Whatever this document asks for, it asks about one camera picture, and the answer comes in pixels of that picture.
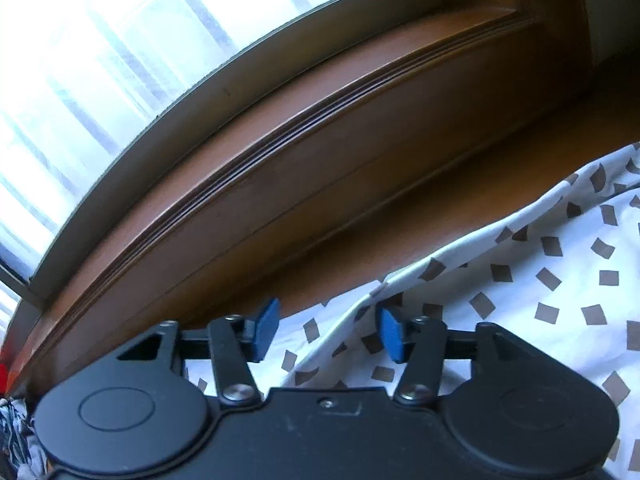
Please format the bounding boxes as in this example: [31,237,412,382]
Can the white patterned pyjama pants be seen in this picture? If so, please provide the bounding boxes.
[179,142,640,480]

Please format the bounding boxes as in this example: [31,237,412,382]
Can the grey sweatshirt garment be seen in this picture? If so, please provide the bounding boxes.
[1,399,48,479]

